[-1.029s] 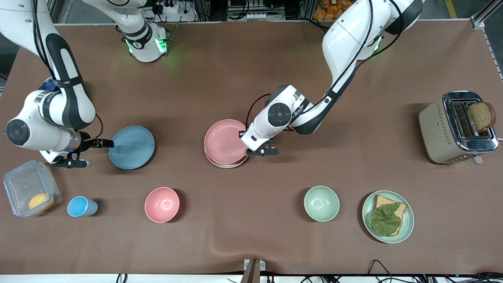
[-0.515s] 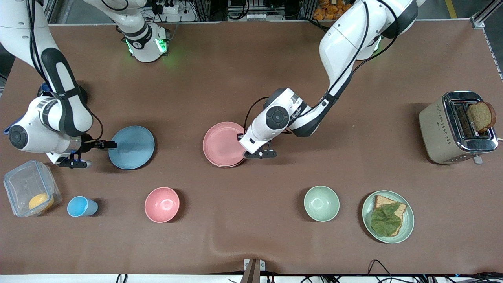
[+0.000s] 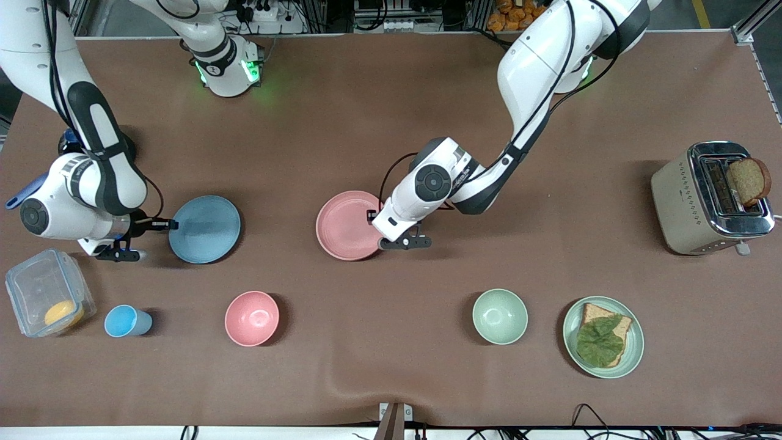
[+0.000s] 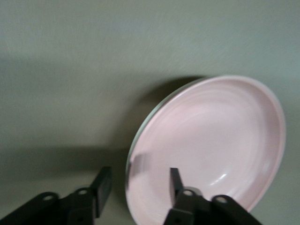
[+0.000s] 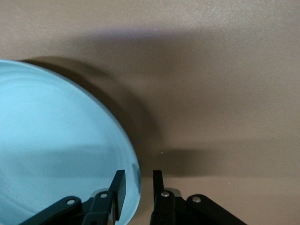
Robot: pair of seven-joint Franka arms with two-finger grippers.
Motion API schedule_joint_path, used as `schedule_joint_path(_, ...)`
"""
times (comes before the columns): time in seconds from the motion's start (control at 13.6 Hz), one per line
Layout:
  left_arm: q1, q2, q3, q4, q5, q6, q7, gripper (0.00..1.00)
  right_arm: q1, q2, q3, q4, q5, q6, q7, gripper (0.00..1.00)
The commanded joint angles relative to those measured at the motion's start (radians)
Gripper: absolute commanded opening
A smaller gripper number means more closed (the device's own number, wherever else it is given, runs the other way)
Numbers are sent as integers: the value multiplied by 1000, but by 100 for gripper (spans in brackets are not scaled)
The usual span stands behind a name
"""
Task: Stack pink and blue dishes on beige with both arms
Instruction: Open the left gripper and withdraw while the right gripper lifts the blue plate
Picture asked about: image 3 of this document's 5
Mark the blue plate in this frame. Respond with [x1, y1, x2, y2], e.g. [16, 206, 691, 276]
[169, 195, 241, 265]

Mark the green bowl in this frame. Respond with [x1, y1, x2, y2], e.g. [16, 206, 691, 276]
[472, 288, 528, 345]

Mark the black saucepan with blue handle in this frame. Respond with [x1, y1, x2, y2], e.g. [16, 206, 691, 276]
[5, 125, 136, 210]

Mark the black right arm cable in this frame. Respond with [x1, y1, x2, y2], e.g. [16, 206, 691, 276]
[40, 0, 166, 224]

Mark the yellow round food piece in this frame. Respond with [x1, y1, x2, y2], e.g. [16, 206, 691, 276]
[44, 299, 85, 329]

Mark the blue cup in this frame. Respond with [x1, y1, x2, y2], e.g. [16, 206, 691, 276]
[104, 304, 153, 338]

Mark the brown toast slice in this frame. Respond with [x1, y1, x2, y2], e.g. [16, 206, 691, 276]
[726, 158, 772, 207]

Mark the pink bowl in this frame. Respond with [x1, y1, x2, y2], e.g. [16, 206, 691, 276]
[224, 291, 280, 347]

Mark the black looped cable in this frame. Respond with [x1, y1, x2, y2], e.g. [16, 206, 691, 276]
[571, 403, 612, 440]

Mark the green plate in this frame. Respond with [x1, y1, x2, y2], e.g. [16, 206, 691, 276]
[563, 296, 645, 380]

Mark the brown table mat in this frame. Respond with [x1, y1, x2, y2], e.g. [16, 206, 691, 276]
[0, 34, 782, 427]

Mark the brown bread slice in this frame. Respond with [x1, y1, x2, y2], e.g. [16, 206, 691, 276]
[579, 302, 632, 367]

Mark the clear plastic container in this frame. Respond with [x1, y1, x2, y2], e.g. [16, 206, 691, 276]
[5, 247, 97, 338]

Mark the aluminium frame profile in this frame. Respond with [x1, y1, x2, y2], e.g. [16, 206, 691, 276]
[730, 0, 772, 45]

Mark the green lettuce leaf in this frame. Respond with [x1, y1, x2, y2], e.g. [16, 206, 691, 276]
[576, 313, 625, 369]

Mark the pink plate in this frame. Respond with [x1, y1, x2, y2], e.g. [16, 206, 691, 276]
[316, 190, 387, 261]

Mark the beige chrome toaster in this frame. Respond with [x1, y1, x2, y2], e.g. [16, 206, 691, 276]
[651, 141, 775, 256]

